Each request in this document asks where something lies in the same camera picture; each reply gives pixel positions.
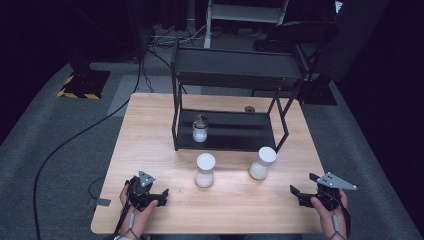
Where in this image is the tangle of floor cables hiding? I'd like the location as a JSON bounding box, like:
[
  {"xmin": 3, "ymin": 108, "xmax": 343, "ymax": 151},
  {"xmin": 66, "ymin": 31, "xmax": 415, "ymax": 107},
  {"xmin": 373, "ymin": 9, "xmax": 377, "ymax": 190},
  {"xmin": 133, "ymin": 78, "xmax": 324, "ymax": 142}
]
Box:
[{"xmin": 146, "ymin": 23, "xmax": 209, "ymax": 48}]

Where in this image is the white metal frame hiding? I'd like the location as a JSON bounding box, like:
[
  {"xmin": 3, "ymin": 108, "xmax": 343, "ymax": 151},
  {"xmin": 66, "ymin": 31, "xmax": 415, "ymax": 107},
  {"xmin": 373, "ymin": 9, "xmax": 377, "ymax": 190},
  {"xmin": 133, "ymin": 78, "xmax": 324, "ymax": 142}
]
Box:
[{"xmin": 203, "ymin": 0, "xmax": 290, "ymax": 49}]

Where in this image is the person's left hand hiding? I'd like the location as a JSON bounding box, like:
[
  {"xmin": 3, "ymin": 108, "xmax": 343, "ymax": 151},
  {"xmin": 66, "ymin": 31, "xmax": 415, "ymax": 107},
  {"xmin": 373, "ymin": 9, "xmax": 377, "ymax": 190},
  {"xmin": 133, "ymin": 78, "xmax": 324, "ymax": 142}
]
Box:
[{"xmin": 118, "ymin": 184, "xmax": 160, "ymax": 240}]

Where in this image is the person's right hand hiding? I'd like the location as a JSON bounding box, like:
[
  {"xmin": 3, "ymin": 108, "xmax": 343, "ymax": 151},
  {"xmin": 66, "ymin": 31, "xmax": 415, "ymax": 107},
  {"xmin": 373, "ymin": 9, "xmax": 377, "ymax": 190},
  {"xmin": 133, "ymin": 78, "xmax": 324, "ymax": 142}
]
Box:
[{"xmin": 311, "ymin": 189, "xmax": 350, "ymax": 240}]

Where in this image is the gray wrist strap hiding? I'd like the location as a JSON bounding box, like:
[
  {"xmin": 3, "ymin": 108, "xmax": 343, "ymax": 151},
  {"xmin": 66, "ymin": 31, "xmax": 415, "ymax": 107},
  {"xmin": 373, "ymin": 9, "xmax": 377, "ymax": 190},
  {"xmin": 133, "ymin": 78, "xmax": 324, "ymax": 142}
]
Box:
[
  {"xmin": 328, "ymin": 213, "xmax": 344, "ymax": 240},
  {"xmin": 127, "ymin": 208, "xmax": 138, "ymax": 240}
]

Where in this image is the thin black cable loop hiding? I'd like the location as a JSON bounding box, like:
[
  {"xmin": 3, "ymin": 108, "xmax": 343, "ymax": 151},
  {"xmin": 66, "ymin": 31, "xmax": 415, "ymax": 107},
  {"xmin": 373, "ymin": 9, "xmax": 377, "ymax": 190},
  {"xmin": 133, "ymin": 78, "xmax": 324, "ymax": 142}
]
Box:
[{"xmin": 87, "ymin": 176, "xmax": 106, "ymax": 201}]

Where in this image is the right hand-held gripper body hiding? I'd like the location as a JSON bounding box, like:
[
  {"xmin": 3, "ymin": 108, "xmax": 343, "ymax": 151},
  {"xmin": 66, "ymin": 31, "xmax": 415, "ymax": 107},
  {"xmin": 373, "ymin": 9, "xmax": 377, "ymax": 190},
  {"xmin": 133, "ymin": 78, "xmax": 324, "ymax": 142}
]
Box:
[{"xmin": 310, "ymin": 171, "xmax": 358, "ymax": 212}]

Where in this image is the black stand base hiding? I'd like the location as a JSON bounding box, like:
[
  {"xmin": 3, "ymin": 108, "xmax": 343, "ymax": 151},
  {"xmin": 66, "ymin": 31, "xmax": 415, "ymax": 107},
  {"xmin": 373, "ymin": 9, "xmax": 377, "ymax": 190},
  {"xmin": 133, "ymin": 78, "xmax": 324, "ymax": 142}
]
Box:
[{"xmin": 301, "ymin": 74, "xmax": 338, "ymax": 106}]

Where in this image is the black metal shelf rack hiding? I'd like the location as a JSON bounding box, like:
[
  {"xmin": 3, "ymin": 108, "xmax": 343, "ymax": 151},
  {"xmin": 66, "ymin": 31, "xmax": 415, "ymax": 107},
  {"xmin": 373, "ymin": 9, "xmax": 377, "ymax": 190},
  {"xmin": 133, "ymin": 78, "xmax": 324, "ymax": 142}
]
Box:
[{"xmin": 170, "ymin": 37, "xmax": 309, "ymax": 153}]

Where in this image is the black stand with striped base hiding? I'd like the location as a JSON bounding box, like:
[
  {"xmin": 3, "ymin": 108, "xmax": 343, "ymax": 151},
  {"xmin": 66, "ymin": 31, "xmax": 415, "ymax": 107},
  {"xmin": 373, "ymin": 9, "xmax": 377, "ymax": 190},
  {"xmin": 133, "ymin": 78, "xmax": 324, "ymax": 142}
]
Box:
[{"xmin": 56, "ymin": 49, "xmax": 112, "ymax": 100}]

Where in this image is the glass shaker with metal lid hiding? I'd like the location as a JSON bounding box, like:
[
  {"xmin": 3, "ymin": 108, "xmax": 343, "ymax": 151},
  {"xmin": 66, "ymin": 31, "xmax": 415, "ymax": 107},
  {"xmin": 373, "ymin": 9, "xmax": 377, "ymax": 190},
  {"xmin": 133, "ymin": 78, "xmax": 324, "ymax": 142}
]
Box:
[{"xmin": 192, "ymin": 114, "xmax": 210, "ymax": 144}]

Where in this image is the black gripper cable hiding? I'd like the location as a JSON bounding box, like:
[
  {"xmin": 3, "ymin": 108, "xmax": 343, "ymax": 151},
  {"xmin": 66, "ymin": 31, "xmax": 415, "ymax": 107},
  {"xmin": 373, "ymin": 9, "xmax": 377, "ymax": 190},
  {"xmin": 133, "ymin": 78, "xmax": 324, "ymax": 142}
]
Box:
[
  {"xmin": 341, "ymin": 198, "xmax": 352, "ymax": 240},
  {"xmin": 113, "ymin": 199, "xmax": 133, "ymax": 240}
]

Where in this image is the white-lidded jar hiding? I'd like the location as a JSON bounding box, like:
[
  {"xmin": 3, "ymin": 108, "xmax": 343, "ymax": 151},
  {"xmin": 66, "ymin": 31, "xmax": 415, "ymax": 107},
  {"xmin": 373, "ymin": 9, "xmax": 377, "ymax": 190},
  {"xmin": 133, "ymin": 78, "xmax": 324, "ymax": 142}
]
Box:
[
  {"xmin": 194, "ymin": 152, "xmax": 217, "ymax": 189},
  {"xmin": 248, "ymin": 146, "xmax": 278, "ymax": 181}
]

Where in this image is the thick black floor cable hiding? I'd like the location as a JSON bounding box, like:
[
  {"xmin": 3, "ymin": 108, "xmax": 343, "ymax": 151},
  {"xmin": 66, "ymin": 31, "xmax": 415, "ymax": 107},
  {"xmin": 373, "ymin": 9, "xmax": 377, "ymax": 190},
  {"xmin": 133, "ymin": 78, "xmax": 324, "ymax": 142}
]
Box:
[{"xmin": 32, "ymin": 56, "xmax": 143, "ymax": 240}]

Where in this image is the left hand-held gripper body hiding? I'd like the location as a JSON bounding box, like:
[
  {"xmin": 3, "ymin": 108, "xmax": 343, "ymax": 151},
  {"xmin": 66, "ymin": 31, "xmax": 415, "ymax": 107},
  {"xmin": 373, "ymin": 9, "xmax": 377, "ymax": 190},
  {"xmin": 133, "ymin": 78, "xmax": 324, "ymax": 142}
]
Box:
[{"xmin": 128, "ymin": 170, "xmax": 168, "ymax": 212}]

